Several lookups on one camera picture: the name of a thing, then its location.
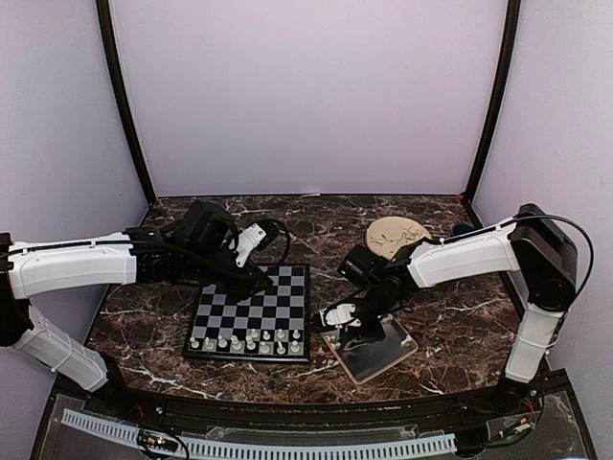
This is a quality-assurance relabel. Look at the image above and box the dark blue mug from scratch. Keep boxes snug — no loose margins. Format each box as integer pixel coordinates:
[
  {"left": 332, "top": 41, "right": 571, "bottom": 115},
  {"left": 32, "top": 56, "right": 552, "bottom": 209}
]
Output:
[{"left": 452, "top": 224, "right": 475, "bottom": 236}]

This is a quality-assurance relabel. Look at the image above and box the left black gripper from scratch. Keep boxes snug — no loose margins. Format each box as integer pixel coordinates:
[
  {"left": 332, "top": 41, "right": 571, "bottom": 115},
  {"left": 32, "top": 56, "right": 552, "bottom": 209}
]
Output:
[{"left": 182, "top": 242, "right": 274, "bottom": 303}]

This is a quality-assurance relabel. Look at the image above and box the black front rail base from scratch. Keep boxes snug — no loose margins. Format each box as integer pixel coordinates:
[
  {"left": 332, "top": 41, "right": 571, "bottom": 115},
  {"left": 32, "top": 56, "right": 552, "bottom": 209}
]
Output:
[{"left": 32, "top": 371, "right": 596, "bottom": 459}]

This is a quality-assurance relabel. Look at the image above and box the grey slotted cable duct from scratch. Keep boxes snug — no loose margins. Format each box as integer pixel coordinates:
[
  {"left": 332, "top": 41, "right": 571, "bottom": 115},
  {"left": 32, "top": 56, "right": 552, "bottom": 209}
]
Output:
[{"left": 60, "top": 409, "right": 457, "bottom": 459}]

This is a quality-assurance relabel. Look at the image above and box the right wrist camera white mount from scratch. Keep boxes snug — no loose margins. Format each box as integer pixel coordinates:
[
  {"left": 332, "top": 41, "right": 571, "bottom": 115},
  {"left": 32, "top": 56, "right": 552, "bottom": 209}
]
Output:
[{"left": 310, "top": 303, "right": 361, "bottom": 331}]

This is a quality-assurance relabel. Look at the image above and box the left black frame post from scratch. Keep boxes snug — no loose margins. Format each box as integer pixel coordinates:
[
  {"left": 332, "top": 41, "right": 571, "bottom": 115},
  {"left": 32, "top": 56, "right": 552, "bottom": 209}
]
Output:
[{"left": 95, "top": 0, "right": 157, "bottom": 206}]

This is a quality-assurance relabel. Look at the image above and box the black frame post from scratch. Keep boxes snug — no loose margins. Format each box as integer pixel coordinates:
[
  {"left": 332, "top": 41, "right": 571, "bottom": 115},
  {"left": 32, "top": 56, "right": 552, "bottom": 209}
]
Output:
[
  {"left": 95, "top": 0, "right": 157, "bottom": 206},
  {"left": 462, "top": 0, "right": 521, "bottom": 207}
]

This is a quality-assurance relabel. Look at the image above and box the right black frame post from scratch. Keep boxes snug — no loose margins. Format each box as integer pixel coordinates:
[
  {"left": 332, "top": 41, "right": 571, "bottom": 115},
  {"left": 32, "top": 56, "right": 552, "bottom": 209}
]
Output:
[{"left": 462, "top": 0, "right": 521, "bottom": 207}]

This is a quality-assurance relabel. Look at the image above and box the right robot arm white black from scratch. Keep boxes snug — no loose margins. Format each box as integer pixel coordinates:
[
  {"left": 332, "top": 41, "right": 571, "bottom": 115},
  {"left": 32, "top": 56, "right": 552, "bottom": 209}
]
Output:
[{"left": 320, "top": 203, "right": 582, "bottom": 416}]

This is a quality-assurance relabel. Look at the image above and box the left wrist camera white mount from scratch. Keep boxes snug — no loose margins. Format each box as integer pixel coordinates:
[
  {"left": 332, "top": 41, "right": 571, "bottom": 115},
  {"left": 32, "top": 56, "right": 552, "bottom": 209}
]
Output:
[{"left": 233, "top": 223, "right": 266, "bottom": 267}]

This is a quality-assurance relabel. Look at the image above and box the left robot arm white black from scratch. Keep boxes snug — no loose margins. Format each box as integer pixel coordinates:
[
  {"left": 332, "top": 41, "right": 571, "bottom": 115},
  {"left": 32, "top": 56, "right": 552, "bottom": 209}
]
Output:
[{"left": 1, "top": 201, "right": 281, "bottom": 418}]

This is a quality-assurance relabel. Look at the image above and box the black grey chessboard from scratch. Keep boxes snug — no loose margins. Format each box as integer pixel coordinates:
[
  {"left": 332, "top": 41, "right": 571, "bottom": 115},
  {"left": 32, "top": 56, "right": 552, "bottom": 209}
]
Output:
[{"left": 182, "top": 264, "right": 310, "bottom": 364}]

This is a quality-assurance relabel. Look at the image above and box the white king chess piece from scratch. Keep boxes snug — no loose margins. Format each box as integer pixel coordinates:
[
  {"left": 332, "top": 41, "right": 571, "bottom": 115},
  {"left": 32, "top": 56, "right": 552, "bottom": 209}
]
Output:
[{"left": 231, "top": 335, "right": 242, "bottom": 351}]

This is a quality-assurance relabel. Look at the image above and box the white queen chess piece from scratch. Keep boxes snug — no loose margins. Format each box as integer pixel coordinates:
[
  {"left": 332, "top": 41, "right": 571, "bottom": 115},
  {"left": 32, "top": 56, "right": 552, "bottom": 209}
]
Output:
[{"left": 245, "top": 335, "right": 256, "bottom": 351}]

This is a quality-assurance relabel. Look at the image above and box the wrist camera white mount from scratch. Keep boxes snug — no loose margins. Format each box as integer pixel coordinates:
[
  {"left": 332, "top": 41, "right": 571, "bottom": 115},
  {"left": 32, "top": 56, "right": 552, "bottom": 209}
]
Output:
[
  {"left": 233, "top": 223, "right": 266, "bottom": 267},
  {"left": 310, "top": 303, "right": 361, "bottom": 331}
]

